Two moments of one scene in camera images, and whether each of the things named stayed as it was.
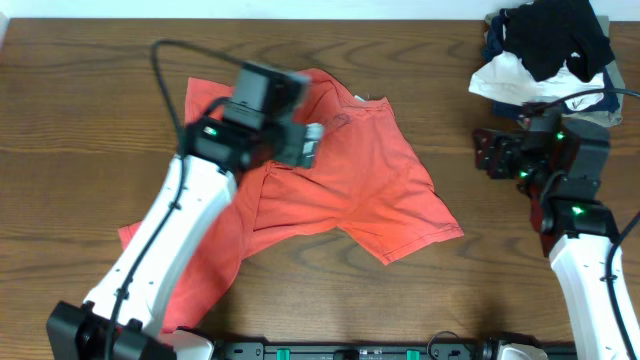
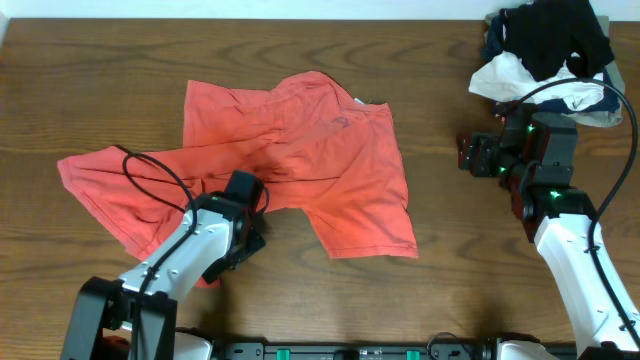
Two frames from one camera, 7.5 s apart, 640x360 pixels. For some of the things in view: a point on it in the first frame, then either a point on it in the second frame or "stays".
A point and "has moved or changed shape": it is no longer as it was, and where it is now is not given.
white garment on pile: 504,79 stays
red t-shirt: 363,176 has moved or changed shape
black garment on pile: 545,35 stays
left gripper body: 292,147 to 248,242
